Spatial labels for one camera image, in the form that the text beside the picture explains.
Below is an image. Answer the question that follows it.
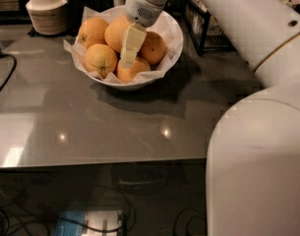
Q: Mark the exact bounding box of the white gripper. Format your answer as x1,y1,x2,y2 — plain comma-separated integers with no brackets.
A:
119,0,167,69

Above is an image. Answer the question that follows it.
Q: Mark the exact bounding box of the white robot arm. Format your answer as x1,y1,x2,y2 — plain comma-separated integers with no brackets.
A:
201,0,300,236

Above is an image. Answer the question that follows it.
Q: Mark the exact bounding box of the top centre orange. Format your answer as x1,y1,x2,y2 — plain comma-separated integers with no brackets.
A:
104,15,131,53

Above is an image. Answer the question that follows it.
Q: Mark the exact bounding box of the orange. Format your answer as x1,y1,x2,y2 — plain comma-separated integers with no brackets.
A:
78,17,108,48
116,57,150,84
104,15,131,53
139,31,167,65
84,43,118,79

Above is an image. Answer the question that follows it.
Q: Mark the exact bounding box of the right orange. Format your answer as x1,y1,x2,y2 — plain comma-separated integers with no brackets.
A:
139,31,167,65

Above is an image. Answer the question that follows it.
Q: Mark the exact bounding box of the white bowl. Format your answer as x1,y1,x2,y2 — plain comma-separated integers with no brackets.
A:
75,4,184,91

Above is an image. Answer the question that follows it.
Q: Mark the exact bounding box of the front centre orange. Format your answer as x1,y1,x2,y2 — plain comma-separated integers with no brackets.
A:
116,57,150,84

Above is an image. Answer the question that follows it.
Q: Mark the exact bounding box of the front left orange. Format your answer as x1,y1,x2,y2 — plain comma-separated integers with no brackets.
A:
84,43,118,79

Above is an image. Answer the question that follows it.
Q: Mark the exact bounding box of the top left orange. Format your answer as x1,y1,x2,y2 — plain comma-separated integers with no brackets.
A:
78,17,108,48

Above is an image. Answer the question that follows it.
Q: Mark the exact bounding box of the black utensil holder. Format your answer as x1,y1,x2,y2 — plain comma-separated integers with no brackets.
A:
62,0,93,32

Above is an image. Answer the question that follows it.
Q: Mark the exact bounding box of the stack of paper bowls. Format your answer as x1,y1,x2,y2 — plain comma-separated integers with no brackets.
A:
26,2,71,35

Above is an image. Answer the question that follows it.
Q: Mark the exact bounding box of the blue and silver device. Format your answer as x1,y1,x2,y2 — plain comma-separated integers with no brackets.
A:
54,210,124,236

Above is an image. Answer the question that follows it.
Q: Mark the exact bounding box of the black wire condiment rack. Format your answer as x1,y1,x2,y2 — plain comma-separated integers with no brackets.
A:
181,0,236,56

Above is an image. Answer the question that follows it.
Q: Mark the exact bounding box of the black cable on table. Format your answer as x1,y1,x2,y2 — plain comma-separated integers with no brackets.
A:
0,52,18,102

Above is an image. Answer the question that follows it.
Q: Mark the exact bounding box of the black cable under table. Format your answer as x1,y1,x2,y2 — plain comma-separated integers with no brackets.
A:
172,207,208,236

